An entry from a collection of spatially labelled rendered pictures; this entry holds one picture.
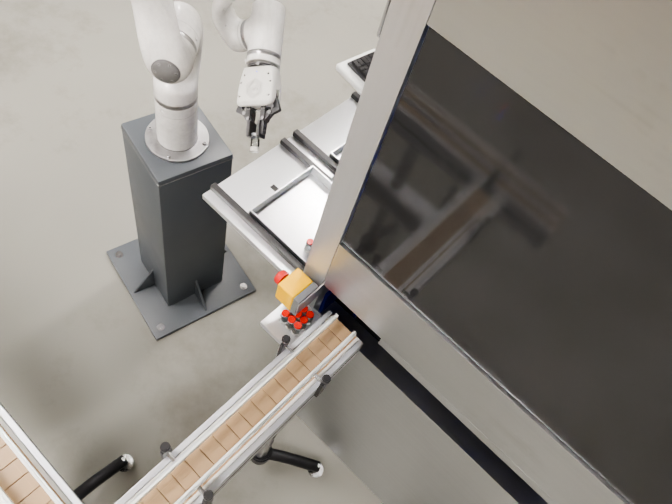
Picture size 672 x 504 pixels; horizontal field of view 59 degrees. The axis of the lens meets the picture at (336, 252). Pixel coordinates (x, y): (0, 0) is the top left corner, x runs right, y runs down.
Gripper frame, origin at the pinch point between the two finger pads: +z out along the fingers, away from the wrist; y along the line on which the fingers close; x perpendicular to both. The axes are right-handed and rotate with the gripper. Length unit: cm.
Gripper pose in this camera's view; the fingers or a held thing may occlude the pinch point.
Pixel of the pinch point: (256, 129)
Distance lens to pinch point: 149.4
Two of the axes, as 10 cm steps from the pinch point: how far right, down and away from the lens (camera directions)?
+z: -0.9, 9.9, -0.7
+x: 4.1, 1.0, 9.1
